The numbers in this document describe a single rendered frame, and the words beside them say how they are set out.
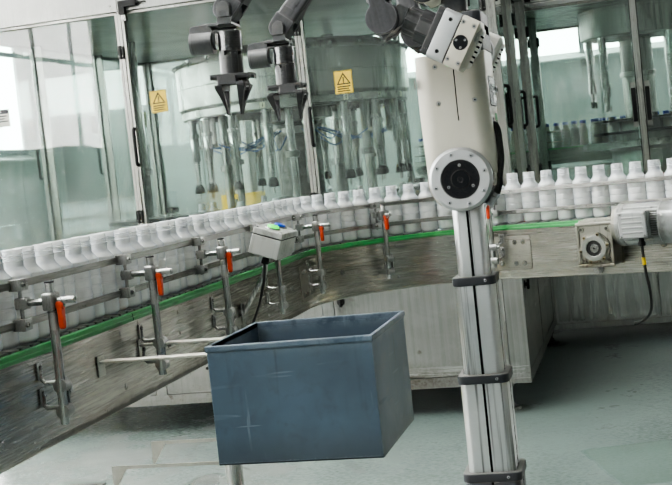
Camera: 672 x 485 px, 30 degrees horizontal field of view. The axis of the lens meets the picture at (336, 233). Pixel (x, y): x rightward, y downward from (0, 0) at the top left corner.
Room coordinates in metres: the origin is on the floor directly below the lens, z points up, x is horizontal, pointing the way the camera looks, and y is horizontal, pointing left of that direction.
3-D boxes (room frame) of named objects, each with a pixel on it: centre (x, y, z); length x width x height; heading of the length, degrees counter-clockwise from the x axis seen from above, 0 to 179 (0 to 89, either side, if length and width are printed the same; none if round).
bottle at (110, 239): (2.60, 0.48, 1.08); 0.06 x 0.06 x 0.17
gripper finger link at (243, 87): (3.09, 0.21, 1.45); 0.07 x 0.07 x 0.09; 76
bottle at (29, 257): (2.25, 0.56, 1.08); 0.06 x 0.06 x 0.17
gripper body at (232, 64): (3.09, 0.21, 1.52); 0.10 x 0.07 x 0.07; 76
